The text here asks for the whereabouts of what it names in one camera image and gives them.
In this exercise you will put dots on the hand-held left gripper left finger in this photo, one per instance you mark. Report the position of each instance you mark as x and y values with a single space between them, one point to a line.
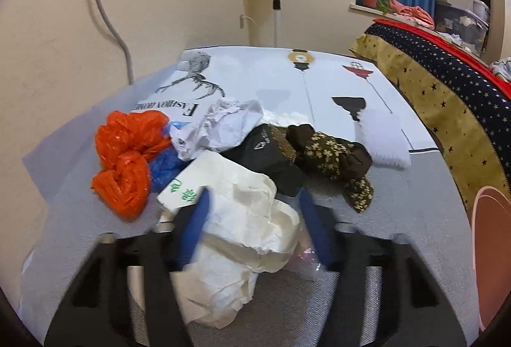
195 229

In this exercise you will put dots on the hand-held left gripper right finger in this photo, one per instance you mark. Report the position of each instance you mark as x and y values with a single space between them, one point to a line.
315 227

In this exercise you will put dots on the white paper bag green print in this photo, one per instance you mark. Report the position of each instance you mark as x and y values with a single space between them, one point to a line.
243 211

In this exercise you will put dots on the brown floral cloth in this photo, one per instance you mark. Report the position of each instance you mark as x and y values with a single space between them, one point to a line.
331 157

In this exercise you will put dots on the orange plastic bag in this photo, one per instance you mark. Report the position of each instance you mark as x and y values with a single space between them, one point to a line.
119 171

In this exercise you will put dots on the white paper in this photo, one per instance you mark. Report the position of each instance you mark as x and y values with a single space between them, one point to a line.
223 127

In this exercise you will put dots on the pink bin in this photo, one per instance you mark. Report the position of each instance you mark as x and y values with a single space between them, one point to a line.
493 251

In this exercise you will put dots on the clear plastic wrapper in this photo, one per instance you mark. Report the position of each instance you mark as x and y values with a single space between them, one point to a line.
301 263

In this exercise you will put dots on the blue plastic bag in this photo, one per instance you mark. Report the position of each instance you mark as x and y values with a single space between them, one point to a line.
163 167

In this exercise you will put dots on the black packet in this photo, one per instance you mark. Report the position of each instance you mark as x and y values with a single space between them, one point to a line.
263 159

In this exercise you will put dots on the white fluffy cloth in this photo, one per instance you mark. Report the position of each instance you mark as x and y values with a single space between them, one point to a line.
383 139

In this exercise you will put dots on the white crumpled tissue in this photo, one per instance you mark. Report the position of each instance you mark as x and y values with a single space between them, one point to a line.
287 118

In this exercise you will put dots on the grey printed tablecloth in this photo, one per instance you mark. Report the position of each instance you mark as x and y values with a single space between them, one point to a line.
279 83

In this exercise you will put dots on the red navy star blanket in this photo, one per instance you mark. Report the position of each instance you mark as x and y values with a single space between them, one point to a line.
439 83

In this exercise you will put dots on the white window sill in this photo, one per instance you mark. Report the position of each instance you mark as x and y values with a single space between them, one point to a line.
357 8

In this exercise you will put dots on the pink cloth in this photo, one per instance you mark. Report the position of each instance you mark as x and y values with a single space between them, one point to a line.
411 14

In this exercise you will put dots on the clear storage box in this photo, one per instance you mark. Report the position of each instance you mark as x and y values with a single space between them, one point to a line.
459 25

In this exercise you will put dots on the wooden bookshelf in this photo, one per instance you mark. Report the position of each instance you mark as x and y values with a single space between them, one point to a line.
495 12

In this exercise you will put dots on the small white wall plug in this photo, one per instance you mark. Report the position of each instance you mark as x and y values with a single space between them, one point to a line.
242 20

